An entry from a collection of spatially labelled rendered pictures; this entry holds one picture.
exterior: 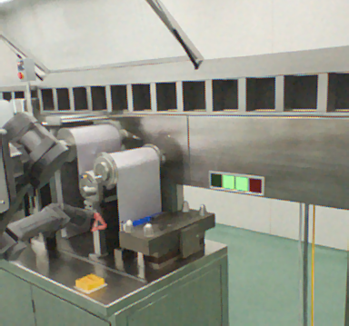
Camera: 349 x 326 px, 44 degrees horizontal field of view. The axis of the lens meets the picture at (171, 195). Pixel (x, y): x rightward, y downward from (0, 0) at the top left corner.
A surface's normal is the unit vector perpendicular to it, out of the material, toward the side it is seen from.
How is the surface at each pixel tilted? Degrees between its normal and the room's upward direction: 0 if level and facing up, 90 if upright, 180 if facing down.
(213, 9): 90
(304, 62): 90
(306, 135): 90
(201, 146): 90
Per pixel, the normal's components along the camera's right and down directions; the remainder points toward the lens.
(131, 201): 0.74, 0.13
